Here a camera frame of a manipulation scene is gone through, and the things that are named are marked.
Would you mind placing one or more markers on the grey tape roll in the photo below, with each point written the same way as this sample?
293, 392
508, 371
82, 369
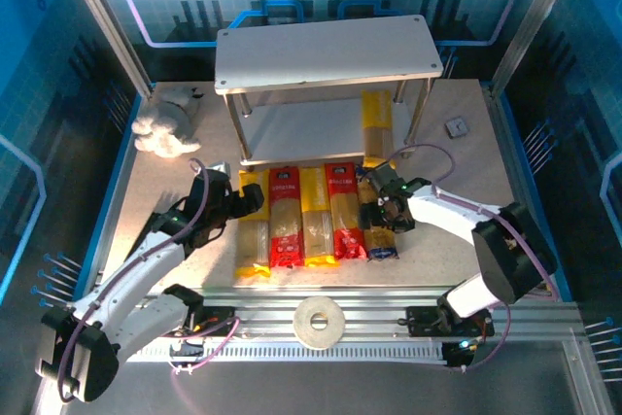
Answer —
306, 322

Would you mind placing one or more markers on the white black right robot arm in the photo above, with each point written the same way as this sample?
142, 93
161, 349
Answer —
439, 211

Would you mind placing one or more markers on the white plush toy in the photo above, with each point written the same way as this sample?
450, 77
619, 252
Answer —
167, 130

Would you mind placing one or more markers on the aluminium mounting rail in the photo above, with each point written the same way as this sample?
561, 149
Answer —
369, 310

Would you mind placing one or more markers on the small grey square object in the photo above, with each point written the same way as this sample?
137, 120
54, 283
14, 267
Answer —
457, 127

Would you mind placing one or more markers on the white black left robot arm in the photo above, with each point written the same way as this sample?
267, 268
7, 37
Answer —
146, 264

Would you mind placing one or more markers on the red spaghetti pack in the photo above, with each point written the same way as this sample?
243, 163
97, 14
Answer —
346, 220
286, 220

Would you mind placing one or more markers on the yellow spaghetti pack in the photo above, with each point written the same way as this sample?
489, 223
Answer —
317, 220
252, 245
377, 118

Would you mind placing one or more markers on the blue brown spaghetti pack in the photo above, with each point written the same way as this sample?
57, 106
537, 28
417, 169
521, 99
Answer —
381, 242

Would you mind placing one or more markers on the white two-tier metal shelf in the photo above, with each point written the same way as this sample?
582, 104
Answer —
325, 53

